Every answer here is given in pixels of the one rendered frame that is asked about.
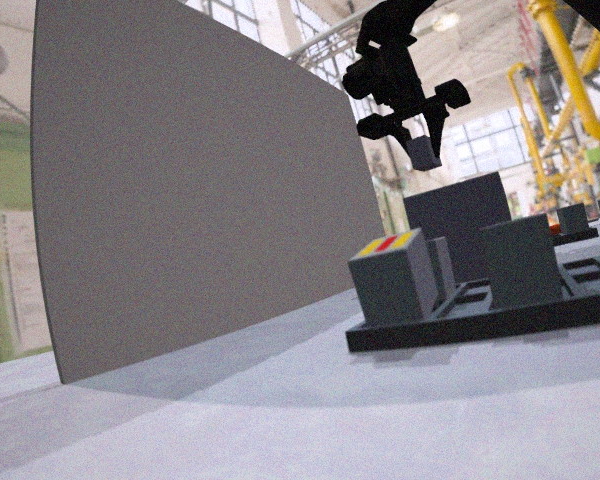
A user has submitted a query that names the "black slotted rack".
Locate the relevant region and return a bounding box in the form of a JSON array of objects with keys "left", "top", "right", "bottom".
[{"left": 345, "top": 256, "right": 600, "bottom": 353}]

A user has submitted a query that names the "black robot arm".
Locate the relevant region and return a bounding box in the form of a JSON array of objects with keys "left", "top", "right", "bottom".
[{"left": 342, "top": 0, "right": 600, "bottom": 106}]

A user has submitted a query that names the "orange-handled screwdriver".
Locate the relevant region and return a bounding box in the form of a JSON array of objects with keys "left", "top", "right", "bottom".
[{"left": 549, "top": 218, "right": 599, "bottom": 235}]

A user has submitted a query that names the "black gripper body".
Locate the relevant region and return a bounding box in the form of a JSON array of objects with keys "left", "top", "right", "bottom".
[{"left": 356, "top": 66, "right": 471, "bottom": 140}]

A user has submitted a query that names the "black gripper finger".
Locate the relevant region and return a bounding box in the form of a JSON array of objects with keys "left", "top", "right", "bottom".
[
  {"left": 422, "top": 105, "right": 450, "bottom": 159},
  {"left": 380, "top": 122, "right": 412, "bottom": 156}
]

